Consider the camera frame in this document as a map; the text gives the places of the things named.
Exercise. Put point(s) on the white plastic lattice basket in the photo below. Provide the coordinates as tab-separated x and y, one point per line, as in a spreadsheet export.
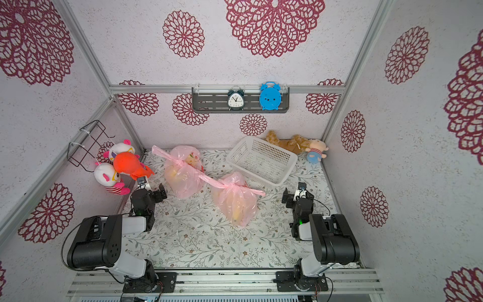
262	161

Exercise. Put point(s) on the black wire wall rack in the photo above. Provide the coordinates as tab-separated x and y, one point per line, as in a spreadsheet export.
89	152

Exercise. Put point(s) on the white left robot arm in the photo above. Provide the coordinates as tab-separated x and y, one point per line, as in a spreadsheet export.
97	245

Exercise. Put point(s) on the grey wall shelf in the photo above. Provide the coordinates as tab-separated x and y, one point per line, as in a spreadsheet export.
216	102

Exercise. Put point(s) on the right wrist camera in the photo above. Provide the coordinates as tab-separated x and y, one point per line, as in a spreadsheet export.
301	191

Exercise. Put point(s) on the pink plastic bag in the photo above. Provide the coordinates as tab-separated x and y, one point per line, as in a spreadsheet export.
183	168
235	199

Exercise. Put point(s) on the orange plush dinosaur toy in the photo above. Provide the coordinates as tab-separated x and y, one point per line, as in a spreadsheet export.
128	164

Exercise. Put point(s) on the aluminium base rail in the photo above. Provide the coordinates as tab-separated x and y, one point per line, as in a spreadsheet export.
266	282

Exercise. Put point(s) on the dark green alarm clock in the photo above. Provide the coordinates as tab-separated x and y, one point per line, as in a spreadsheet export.
236	100

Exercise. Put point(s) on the brown plush teddy bear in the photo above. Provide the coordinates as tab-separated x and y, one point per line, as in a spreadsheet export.
296	144

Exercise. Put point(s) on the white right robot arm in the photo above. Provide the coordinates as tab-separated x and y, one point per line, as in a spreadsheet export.
332	240

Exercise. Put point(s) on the white plush toy yellow glasses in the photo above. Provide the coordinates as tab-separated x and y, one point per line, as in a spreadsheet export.
109	150

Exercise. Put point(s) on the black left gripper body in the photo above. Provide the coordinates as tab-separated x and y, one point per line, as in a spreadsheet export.
156	194

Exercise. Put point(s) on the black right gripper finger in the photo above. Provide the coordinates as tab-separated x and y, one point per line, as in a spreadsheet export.
309	196
288	199

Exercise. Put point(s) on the blue alarm clock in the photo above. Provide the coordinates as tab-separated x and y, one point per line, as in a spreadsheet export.
270	96

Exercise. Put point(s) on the white pink striped plush toy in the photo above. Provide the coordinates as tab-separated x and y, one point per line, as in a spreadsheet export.
107	176

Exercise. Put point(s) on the small doll blue outfit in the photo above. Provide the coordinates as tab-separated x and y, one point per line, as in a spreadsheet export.
316	151

